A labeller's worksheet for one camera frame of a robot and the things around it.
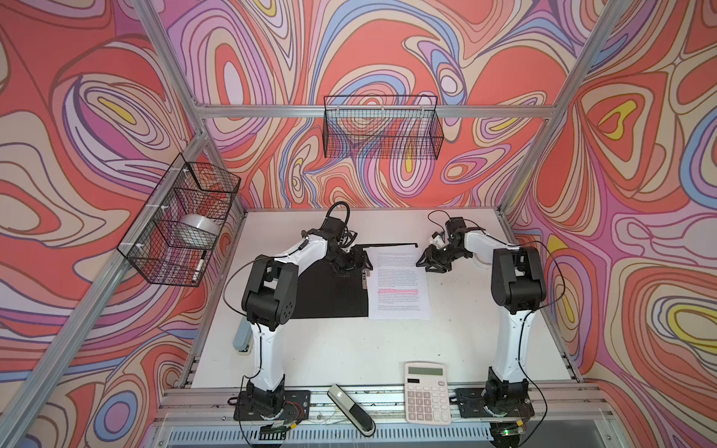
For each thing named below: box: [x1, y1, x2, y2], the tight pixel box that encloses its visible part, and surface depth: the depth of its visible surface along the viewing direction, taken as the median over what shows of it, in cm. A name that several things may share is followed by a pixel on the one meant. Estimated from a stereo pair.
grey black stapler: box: [326, 383, 377, 438], surface depth 73 cm
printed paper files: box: [363, 245, 432, 321], surface depth 98 cm
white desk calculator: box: [404, 361, 452, 426], surface depth 75 cm
